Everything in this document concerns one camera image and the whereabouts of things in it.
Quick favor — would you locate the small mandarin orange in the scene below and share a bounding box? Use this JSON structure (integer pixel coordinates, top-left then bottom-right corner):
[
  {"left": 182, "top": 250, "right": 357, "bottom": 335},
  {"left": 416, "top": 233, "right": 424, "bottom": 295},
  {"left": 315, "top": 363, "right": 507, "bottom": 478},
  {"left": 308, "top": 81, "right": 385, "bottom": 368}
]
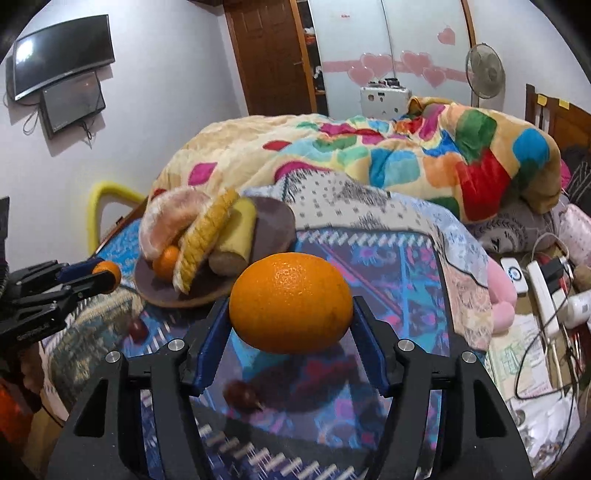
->
[
  {"left": 92, "top": 260, "right": 122, "bottom": 294},
  {"left": 151, "top": 245, "right": 179, "bottom": 284}
]

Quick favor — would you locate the peeled pomelo segment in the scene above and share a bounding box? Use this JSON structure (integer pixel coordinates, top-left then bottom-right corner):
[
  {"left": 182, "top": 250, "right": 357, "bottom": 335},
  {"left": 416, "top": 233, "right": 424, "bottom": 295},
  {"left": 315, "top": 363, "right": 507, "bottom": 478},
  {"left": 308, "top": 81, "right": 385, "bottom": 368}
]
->
[
  {"left": 139, "top": 186, "right": 211, "bottom": 261},
  {"left": 172, "top": 189, "right": 239, "bottom": 295}
]

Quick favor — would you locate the medium orange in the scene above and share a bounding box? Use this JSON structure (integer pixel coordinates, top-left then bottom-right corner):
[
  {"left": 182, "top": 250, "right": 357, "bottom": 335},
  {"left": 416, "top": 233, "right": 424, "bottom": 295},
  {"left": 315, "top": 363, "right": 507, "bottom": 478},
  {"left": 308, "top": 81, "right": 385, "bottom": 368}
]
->
[{"left": 229, "top": 252, "right": 353, "bottom": 354}]

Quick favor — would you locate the dark purple plate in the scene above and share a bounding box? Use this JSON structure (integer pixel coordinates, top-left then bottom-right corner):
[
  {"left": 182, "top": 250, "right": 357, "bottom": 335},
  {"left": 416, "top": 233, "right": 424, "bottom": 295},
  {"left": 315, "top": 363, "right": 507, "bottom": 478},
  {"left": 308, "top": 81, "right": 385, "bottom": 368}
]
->
[{"left": 133, "top": 197, "right": 296, "bottom": 309}]

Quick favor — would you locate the yellow foam tube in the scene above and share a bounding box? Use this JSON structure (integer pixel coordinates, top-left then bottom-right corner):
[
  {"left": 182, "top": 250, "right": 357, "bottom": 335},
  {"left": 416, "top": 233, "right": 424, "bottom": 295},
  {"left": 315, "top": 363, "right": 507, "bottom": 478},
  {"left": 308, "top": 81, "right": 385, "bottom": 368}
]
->
[{"left": 86, "top": 180, "right": 145, "bottom": 254}]

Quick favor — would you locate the blue patterned patchwork bedsheet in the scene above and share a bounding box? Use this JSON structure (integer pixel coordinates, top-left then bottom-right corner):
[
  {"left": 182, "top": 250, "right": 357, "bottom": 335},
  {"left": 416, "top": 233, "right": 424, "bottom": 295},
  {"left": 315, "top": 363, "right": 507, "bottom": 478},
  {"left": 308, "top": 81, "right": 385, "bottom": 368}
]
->
[{"left": 47, "top": 170, "right": 499, "bottom": 479}]

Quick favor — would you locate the pink plush toy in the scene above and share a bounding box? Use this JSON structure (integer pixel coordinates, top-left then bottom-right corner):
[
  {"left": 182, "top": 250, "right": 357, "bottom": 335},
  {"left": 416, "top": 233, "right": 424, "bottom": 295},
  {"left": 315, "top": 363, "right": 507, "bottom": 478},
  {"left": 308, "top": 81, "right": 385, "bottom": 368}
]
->
[{"left": 487, "top": 258, "right": 518, "bottom": 334}]

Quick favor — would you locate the white power strip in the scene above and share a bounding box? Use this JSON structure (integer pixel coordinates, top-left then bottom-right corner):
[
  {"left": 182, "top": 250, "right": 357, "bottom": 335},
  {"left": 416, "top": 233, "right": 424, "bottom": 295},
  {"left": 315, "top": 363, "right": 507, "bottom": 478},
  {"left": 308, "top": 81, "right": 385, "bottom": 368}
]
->
[{"left": 526, "top": 261, "right": 559, "bottom": 340}]

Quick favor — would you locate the colourful patchwork fleece blanket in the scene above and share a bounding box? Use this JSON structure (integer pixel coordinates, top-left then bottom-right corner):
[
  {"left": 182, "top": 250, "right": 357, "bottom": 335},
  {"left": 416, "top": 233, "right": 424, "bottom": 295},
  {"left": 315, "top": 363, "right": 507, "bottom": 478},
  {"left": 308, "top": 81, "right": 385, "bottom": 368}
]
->
[{"left": 150, "top": 97, "right": 561, "bottom": 224}]

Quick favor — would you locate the white suitcase box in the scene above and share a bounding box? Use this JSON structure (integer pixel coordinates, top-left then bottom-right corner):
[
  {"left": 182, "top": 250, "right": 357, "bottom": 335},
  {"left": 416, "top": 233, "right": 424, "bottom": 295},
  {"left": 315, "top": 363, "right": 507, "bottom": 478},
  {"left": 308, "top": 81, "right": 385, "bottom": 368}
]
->
[{"left": 360, "top": 82, "right": 412, "bottom": 120}]

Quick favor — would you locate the brown wooden door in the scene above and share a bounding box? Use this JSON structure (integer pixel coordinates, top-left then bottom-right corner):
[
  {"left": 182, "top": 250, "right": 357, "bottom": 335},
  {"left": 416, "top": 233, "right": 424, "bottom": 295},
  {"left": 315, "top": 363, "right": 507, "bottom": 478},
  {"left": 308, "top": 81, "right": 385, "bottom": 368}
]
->
[{"left": 223, "top": 0, "right": 318, "bottom": 116}]

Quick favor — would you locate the wooden bed headboard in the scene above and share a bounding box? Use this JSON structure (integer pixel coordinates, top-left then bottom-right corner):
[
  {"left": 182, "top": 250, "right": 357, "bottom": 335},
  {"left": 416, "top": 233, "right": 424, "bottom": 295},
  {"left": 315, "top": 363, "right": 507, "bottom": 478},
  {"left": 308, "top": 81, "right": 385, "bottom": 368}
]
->
[{"left": 525, "top": 84, "right": 591, "bottom": 151}]

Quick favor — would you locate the standing electric fan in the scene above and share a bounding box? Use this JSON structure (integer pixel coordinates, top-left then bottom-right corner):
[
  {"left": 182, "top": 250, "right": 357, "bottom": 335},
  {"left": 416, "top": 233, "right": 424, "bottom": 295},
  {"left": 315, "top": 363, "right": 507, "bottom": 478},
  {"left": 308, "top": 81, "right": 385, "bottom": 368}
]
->
[{"left": 465, "top": 43, "right": 506, "bottom": 105}]

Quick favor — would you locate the white wardrobe with hearts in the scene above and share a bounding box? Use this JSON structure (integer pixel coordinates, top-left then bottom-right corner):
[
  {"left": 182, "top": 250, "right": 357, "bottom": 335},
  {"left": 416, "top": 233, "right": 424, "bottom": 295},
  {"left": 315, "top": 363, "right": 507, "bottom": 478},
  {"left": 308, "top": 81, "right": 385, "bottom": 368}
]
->
[{"left": 308, "top": 0, "right": 472, "bottom": 119}]

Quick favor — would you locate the wall mounted black monitor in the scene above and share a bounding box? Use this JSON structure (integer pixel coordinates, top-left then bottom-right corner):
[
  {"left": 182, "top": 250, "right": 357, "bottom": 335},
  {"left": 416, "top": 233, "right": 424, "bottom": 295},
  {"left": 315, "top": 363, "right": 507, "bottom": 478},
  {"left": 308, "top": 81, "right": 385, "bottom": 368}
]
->
[{"left": 12, "top": 14, "right": 115, "bottom": 101}]

